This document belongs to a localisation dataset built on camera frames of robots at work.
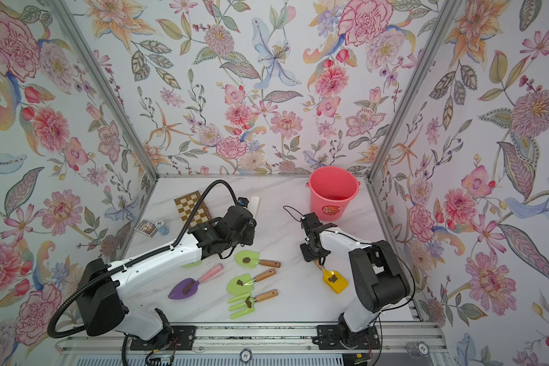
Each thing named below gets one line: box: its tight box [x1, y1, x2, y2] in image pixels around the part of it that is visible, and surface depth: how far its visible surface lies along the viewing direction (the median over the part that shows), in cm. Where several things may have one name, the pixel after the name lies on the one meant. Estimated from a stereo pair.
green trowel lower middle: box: [225, 268, 277, 296], surface depth 88 cm
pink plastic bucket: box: [305, 165, 362, 222], surface depth 97 cm
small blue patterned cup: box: [155, 218, 171, 237], surface depth 97 cm
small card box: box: [134, 218, 158, 238], surface depth 100 cm
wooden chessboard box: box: [173, 190, 213, 229], surface depth 107 cm
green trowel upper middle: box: [234, 250, 282, 270], surface depth 92 cm
